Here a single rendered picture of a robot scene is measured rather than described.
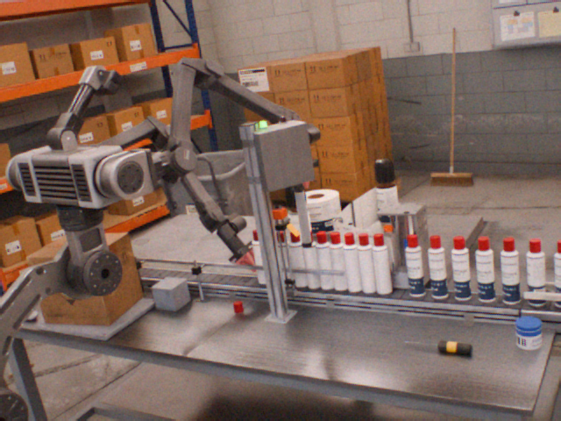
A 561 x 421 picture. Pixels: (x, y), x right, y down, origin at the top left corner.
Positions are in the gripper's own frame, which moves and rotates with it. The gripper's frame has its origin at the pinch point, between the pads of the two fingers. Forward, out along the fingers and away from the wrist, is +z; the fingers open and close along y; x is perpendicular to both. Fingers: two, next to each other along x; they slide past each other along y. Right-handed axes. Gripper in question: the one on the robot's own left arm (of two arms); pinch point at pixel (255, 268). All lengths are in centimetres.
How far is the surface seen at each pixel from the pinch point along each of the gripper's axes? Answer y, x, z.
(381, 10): 471, 53, -116
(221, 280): -1.1, 16.0, -5.1
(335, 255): -2.9, -33.1, 13.7
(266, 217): -16.4, -31.5, -10.7
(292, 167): -10, -47, -17
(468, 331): -14, -60, 55
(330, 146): 320, 118, -38
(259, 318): -18.6, -2.8, 14.0
